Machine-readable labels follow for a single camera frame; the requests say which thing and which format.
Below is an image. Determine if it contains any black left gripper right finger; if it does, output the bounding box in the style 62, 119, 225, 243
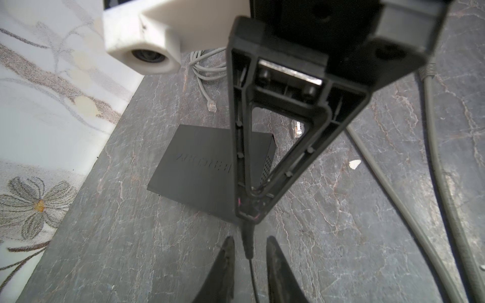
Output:
266, 236, 309, 303

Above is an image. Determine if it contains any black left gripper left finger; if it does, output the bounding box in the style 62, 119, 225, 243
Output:
193, 236, 236, 303

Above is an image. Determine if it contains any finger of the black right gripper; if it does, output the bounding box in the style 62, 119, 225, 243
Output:
227, 16, 370, 224

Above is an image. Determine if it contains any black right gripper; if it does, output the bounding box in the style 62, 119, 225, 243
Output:
250, 1, 451, 90

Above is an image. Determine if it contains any small black adapter with cable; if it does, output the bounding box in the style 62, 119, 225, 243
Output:
241, 222, 260, 303

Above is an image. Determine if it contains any dark grey switch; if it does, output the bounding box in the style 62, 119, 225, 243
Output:
147, 124, 277, 225

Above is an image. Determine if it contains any grey ethernet cable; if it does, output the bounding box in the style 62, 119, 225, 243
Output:
344, 124, 467, 303
416, 58, 485, 303
183, 47, 228, 114

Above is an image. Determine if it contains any coiled grey ethernet cable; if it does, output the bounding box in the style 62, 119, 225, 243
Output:
183, 47, 228, 114

